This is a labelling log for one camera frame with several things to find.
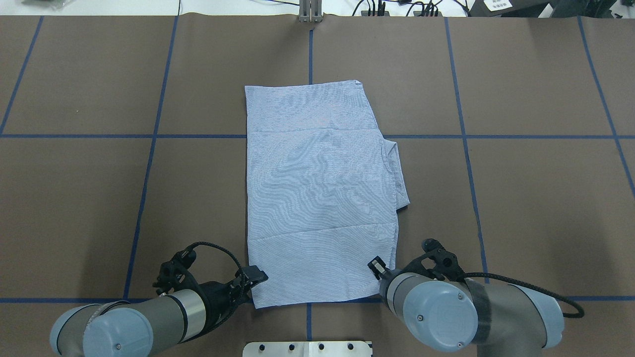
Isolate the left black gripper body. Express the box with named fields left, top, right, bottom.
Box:
left=199, top=282, right=248, bottom=337

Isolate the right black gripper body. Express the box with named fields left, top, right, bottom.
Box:
left=379, top=270, right=412, bottom=308

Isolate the light blue striped shirt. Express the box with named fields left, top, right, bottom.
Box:
left=245, top=80, right=410, bottom=309

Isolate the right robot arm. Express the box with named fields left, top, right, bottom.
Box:
left=368, top=257, right=565, bottom=357

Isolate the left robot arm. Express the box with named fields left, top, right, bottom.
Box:
left=49, top=266, right=268, bottom=357

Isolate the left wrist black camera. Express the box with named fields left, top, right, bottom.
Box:
left=152, top=249, right=198, bottom=296

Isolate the wrist black camera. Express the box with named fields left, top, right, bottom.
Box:
left=403, top=238, right=465, bottom=282
left=152, top=249, right=198, bottom=296

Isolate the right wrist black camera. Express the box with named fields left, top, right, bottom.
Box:
left=403, top=238, right=465, bottom=282

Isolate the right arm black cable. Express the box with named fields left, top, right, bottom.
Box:
left=464, top=272, right=585, bottom=319

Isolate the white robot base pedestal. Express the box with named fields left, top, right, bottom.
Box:
left=242, top=341, right=374, bottom=357

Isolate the aluminium frame post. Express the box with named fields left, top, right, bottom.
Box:
left=299, top=0, right=323, bottom=23

